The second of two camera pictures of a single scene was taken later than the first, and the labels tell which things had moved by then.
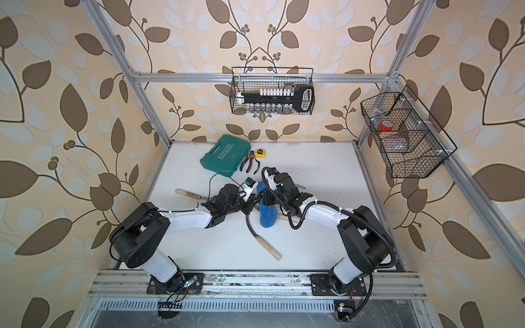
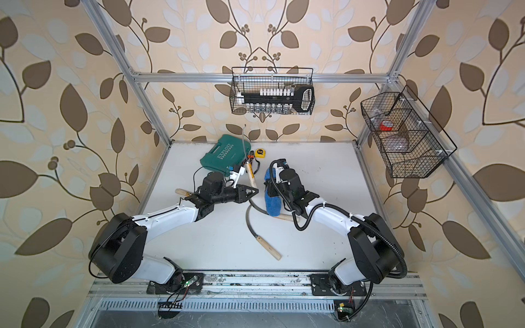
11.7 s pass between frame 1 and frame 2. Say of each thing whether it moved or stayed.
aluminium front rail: stayed
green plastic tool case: stayed
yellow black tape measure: stayed
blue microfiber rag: moved
